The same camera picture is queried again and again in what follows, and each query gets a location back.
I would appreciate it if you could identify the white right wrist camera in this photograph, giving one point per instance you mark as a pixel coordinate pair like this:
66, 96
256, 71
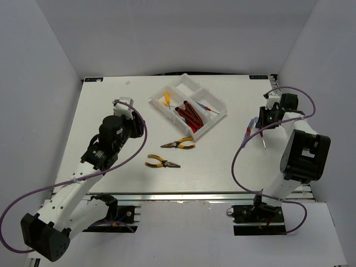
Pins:
271, 99

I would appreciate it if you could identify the white compartment organizer tray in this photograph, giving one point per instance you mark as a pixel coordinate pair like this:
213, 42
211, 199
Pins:
184, 88

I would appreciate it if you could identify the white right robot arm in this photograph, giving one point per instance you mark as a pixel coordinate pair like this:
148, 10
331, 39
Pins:
318, 153

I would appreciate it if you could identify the yellow screwdriver short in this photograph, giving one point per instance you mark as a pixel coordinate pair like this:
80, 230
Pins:
166, 104

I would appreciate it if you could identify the yellow pliers lower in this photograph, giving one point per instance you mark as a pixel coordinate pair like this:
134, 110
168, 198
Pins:
162, 162

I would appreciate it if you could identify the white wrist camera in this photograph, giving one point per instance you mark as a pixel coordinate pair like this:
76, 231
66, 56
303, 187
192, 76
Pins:
120, 109
271, 99

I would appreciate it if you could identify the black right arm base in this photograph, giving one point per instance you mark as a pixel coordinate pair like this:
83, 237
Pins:
248, 222

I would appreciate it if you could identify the blue label left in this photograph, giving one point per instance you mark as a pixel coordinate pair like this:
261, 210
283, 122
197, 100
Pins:
93, 79

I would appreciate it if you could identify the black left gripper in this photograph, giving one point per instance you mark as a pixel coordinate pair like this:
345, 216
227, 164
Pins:
137, 124

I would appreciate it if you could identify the blue screwdriver horizontal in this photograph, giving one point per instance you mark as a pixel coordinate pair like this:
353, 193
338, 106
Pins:
207, 108

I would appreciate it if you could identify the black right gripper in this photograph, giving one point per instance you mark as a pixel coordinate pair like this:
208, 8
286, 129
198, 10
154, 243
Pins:
262, 112

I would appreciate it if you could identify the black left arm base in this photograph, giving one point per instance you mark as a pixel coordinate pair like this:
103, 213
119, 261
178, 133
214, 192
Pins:
120, 218

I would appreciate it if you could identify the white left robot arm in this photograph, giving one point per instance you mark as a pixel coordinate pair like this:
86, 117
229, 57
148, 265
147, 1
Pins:
50, 230

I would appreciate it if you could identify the blue label right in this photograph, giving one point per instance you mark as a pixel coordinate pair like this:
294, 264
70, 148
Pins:
259, 77

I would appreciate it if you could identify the blue label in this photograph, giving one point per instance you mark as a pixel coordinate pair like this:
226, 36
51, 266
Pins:
93, 79
259, 77

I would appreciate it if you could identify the yellow pliers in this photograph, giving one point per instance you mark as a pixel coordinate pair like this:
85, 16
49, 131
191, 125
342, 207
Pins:
162, 162
178, 144

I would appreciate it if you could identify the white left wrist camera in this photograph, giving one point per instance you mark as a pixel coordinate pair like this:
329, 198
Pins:
120, 109

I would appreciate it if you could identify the aluminium rail front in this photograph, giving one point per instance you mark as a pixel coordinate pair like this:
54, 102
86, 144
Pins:
299, 195

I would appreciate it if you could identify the yellow pliers upper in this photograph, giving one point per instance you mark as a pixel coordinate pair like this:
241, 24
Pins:
178, 144

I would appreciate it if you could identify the yellow screwdriver long shaft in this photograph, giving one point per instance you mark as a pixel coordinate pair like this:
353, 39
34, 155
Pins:
167, 98

